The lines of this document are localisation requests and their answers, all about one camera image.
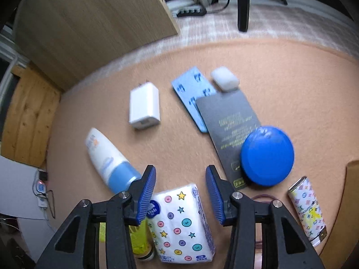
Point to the black power strip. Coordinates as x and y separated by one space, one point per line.
190 11

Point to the pine wood board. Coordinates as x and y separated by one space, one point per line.
30 112

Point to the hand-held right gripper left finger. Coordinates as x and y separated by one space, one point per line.
147 193

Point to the patterned tissue pack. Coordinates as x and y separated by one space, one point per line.
179 224

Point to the white power strip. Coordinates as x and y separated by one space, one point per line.
42 186

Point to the dark grey card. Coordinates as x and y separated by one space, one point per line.
224 123

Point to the yellow shuttlecock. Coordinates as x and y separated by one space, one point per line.
138 238

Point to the cardboard box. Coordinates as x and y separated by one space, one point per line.
352 179

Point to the white charger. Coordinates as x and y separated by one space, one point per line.
144 106

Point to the plaid bed sheet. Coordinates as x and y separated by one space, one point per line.
266 25

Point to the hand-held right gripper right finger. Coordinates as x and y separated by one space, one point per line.
214 193

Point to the patterned white tube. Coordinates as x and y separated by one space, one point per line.
305 210

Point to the blue round disc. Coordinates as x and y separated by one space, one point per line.
266 157

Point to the white earbud case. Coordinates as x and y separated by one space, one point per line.
224 78

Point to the light wooden cabinet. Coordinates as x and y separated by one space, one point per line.
98 28

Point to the blue phone stand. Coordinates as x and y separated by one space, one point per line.
188 89

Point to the white lotion bottle blue cap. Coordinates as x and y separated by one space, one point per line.
103 154

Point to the black tripod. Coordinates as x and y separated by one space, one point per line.
243 5

